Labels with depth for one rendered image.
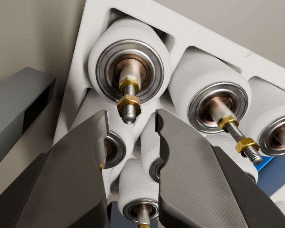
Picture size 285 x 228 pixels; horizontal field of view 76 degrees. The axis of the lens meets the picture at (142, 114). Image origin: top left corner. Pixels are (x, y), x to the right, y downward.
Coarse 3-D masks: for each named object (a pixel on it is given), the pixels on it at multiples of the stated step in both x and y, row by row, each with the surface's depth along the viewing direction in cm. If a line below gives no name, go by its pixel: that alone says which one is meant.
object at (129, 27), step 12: (120, 24) 21; (132, 24) 20; (144, 24) 24; (108, 36) 18; (120, 36) 18; (132, 36) 18; (144, 36) 18; (156, 36) 19; (96, 48) 19; (156, 48) 19; (96, 60) 19; (168, 60) 20; (168, 72) 21; (96, 84) 21; (156, 96) 22
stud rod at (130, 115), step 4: (124, 88) 17; (128, 88) 16; (132, 88) 16; (124, 92) 16; (128, 92) 15; (132, 92) 15; (128, 104) 13; (124, 108) 13; (128, 108) 13; (132, 108) 13; (124, 112) 13; (128, 112) 13; (132, 112) 13; (124, 116) 12; (128, 116) 12; (132, 116) 13; (124, 120) 13; (128, 120) 13; (132, 120) 13
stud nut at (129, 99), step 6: (126, 96) 14; (132, 96) 14; (120, 102) 14; (126, 102) 13; (132, 102) 13; (138, 102) 14; (120, 108) 14; (138, 108) 14; (120, 114) 14; (138, 114) 14
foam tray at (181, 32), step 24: (96, 0) 22; (120, 0) 23; (144, 0) 23; (96, 24) 24; (168, 24) 24; (192, 24) 24; (168, 48) 28; (216, 48) 26; (240, 48) 27; (72, 72) 27; (240, 72) 29; (264, 72) 29; (72, 96) 29; (168, 96) 35; (72, 120) 31; (144, 120) 32; (120, 168) 38
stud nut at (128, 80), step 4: (124, 80) 17; (128, 80) 17; (132, 80) 17; (136, 80) 17; (120, 84) 17; (124, 84) 17; (128, 84) 17; (132, 84) 17; (136, 84) 17; (120, 88) 17; (136, 88) 17; (136, 92) 17
